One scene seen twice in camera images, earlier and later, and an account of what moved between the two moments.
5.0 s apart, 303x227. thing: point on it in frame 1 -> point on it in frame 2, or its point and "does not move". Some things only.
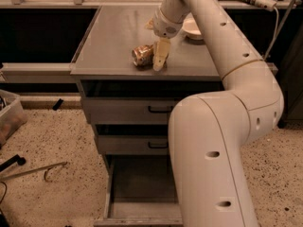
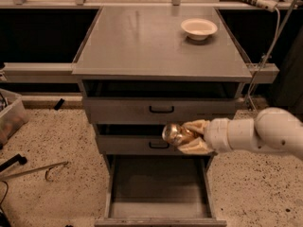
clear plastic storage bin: x=12 y=116 does not move
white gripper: x=165 y=26 -> x=217 y=135
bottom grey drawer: x=141 y=190 does not move
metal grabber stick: x=46 y=168 does not move
